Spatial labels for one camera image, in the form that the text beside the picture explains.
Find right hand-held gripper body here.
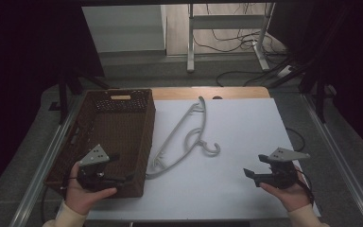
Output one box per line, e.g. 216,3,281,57
268,147,311,190

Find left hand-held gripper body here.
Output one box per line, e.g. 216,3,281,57
76,144,118,192

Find person's right hand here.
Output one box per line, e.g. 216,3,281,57
259,164,313,213

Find person's left hand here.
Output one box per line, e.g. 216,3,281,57
64,162,118,217

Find brown wicker basket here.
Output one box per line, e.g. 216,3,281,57
43,88,157,200

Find white table mat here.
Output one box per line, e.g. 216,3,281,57
86,97,321,221

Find black metal stand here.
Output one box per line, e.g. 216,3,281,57
298,72,338,125
48,67,112,125

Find grey plastic clothes hanger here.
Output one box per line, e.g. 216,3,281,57
145,96,222,181

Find white power strip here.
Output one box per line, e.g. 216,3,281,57
276,64,295,79

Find white cabinet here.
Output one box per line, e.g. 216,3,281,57
81,4,168,54

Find right hand-held gripper black cable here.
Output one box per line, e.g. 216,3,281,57
295,167,316,206

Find black cable loop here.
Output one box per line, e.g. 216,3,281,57
285,127,307,153

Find grey metal floor rail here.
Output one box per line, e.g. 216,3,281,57
9,96,82,227
301,94,363,227

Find black floor cables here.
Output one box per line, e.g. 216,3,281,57
192,3,301,88

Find white metal desk frame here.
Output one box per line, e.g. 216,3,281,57
186,3,277,74

